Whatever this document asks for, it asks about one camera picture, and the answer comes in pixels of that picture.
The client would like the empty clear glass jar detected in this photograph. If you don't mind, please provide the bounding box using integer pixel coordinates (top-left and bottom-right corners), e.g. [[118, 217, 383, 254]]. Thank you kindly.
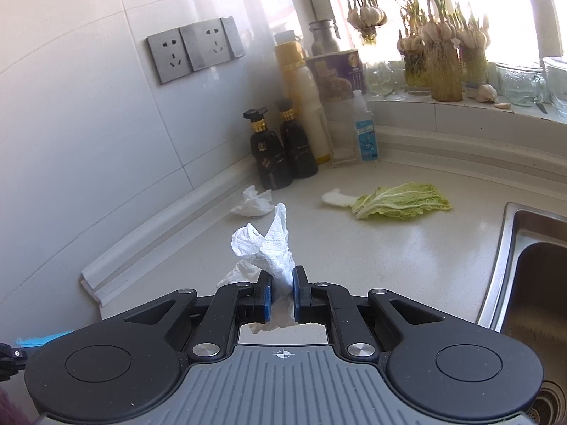
[[365, 59, 406, 101]]

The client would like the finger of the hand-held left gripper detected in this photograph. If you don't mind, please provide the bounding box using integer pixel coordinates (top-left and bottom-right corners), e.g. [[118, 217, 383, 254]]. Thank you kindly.
[[0, 342, 28, 382]]

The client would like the white paper towel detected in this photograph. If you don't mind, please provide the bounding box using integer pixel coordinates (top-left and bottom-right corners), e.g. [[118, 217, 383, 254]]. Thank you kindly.
[[215, 202, 297, 335]]

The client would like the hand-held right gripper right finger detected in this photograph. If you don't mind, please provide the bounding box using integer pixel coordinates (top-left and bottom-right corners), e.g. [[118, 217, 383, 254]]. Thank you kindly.
[[292, 265, 446, 359]]

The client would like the stainless steel sink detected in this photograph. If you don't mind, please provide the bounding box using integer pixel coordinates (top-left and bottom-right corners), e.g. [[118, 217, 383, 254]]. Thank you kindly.
[[476, 201, 567, 425]]

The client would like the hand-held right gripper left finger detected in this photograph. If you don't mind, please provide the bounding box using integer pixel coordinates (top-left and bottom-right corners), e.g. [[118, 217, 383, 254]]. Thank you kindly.
[[120, 270, 274, 361]]

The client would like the clear bottle blue label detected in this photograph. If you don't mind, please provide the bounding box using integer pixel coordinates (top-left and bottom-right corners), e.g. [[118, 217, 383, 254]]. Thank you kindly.
[[352, 90, 381, 163]]

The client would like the large dark sauce bottle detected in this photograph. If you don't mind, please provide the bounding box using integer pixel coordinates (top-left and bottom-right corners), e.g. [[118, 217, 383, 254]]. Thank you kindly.
[[242, 107, 293, 191]]

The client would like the purple cardboard canister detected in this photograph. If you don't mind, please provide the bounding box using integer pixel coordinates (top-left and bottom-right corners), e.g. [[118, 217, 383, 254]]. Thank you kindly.
[[305, 49, 366, 101]]

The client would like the clear glass container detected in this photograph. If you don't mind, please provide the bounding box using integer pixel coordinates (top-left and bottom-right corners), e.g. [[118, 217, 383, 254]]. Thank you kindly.
[[542, 55, 567, 120]]

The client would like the tall yellow white bottle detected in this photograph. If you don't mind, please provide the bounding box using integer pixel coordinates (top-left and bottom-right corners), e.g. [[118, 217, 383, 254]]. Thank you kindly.
[[272, 30, 332, 165]]

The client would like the metal clip-top jar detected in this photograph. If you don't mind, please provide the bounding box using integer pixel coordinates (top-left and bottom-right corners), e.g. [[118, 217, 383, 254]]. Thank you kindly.
[[308, 19, 341, 58]]

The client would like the glass mug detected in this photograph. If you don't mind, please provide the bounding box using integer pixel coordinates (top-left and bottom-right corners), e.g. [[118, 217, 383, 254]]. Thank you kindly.
[[495, 62, 548, 107]]

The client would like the window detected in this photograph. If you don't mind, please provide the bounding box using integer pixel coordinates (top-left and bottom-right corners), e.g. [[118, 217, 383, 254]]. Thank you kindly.
[[315, 0, 567, 68]]

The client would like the small crumpled white tissue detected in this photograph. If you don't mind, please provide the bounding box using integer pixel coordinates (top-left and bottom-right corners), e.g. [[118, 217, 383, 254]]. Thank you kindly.
[[229, 185, 274, 219]]

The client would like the napa cabbage leaf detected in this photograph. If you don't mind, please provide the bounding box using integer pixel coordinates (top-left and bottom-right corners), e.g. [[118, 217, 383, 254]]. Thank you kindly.
[[321, 181, 453, 221]]

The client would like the clear plastic bottle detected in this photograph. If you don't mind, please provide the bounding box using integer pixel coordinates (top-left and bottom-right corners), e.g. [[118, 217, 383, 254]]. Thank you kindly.
[[327, 96, 360, 168]]

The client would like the grey wall socket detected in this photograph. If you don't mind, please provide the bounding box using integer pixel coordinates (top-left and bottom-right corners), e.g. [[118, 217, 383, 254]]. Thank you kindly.
[[179, 18, 235, 72], [146, 27, 194, 84]]

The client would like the small dark sauce bottle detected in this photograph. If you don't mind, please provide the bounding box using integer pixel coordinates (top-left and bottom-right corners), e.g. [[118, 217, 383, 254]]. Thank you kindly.
[[275, 98, 319, 180]]

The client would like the sprouting garlic bunch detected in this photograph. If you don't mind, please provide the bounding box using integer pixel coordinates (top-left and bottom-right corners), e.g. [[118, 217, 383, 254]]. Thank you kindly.
[[418, 0, 464, 45], [346, 0, 389, 46], [456, 4, 492, 52], [395, 0, 433, 55]]

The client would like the tall glass jar with roots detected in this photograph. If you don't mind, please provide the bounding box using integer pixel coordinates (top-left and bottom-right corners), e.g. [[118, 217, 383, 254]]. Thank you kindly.
[[425, 42, 465, 102]]

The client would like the light blue wrapper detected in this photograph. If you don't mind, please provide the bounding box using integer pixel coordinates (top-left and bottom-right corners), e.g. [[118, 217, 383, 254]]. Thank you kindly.
[[14, 328, 75, 347]]

